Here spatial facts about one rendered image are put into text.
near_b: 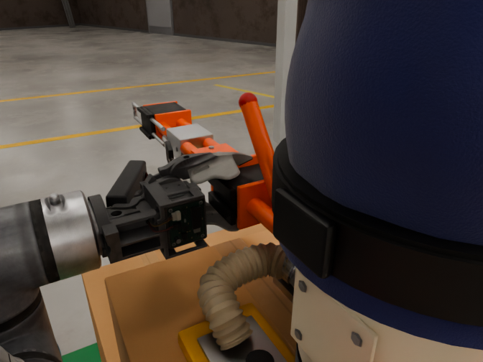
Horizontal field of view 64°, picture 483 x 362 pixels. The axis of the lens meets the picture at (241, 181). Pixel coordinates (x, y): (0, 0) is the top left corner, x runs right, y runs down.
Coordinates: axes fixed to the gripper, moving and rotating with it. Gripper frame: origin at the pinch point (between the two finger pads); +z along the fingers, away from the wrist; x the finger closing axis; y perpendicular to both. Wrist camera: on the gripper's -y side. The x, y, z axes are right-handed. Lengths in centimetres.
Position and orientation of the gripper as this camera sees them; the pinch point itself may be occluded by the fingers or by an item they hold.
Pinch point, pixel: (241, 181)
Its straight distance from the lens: 54.0
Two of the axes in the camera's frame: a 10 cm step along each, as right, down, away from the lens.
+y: 4.9, 3.9, -7.8
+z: 8.7, -2.2, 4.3
